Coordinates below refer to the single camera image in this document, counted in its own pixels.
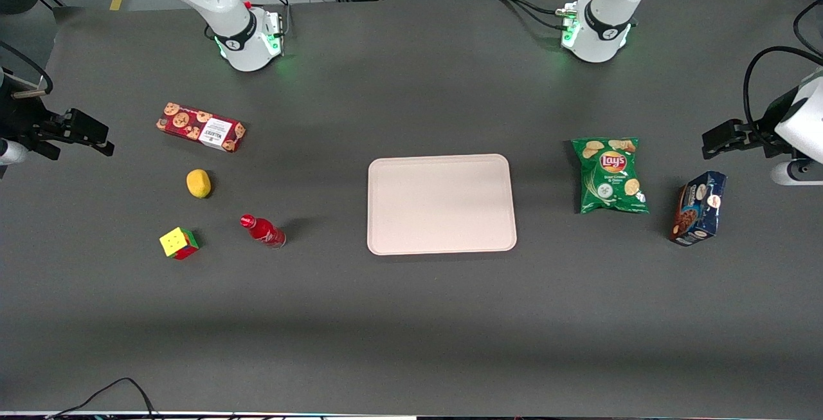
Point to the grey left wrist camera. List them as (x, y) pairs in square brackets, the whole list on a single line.
[(797, 173)]

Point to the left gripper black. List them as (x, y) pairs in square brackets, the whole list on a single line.
[(760, 128)]

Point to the dark blue cookie box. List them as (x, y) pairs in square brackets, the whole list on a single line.
[(699, 209)]

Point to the red cookie box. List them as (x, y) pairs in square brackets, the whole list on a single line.
[(193, 125)]

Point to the red coke bottle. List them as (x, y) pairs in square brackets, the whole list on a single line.
[(265, 233)]

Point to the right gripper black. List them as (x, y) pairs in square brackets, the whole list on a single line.
[(19, 119)]

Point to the beige rectangular tray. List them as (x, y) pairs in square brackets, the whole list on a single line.
[(441, 204)]

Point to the colourful rubik's cube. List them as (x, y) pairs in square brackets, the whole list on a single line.
[(177, 243)]

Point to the green Lay's chips bag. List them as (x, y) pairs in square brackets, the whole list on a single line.
[(611, 179)]

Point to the yellow lemon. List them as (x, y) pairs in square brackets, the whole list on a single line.
[(198, 184)]

